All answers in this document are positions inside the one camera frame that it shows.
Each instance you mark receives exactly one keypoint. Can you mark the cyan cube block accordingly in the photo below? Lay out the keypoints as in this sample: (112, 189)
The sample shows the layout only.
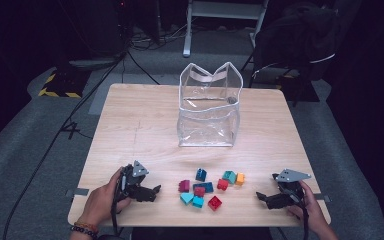
(198, 201)

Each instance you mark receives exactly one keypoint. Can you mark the white metal stand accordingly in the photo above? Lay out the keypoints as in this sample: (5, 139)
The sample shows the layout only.
(187, 33)

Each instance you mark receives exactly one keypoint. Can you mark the person's right hand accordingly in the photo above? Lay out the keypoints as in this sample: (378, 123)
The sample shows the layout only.
(311, 213)

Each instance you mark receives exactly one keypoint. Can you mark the grey tape strip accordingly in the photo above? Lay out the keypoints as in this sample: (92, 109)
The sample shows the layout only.
(80, 192)
(325, 198)

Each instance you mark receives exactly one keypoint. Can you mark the black tape cross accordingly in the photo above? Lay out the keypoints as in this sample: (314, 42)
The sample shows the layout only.
(70, 128)

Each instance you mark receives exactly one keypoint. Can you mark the clear plastic bag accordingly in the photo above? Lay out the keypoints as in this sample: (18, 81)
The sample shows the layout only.
(208, 126)

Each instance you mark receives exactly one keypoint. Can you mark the teal green block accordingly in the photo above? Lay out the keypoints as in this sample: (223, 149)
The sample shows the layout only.
(229, 176)

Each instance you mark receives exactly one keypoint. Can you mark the yellow black striped base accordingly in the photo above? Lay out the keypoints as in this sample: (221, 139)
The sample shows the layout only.
(66, 83)

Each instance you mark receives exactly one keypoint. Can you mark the dark jacket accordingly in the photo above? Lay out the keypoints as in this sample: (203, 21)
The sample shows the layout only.
(296, 36)

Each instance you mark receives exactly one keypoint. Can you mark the orange block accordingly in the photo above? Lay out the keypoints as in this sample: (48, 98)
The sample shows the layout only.
(239, 178)

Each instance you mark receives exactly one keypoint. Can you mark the red small block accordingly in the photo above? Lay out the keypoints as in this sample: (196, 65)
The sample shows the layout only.
(222, 184)

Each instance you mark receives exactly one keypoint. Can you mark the dark blue small block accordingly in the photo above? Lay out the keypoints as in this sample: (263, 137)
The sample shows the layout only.
(200, 174)

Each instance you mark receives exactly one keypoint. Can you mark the magenta block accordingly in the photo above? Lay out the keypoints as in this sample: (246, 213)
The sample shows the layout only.
(184, 185)

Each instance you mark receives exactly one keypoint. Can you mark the dark blue long block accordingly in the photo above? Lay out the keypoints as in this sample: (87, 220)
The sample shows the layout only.
(208, 186)

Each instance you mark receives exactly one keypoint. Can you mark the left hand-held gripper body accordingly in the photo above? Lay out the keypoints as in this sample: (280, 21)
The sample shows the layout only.
(131, 186)

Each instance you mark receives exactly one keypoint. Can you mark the person's left hand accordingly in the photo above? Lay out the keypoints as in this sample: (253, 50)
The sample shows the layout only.
(100, 206)

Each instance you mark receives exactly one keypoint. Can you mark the grey stand base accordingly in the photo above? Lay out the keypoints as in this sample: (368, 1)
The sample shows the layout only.
(90, 63)

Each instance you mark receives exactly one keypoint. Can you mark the black chair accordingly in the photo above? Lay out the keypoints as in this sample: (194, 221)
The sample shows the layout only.
(251, 78)

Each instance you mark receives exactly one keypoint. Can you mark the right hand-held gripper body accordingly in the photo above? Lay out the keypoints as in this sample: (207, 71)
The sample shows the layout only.
(288, 196)

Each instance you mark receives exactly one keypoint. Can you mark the crimson block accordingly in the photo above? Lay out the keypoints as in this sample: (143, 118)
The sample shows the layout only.
(199, 191)

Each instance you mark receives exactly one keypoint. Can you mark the black computer tower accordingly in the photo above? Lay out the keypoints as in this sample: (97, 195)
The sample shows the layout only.
(110, 30)

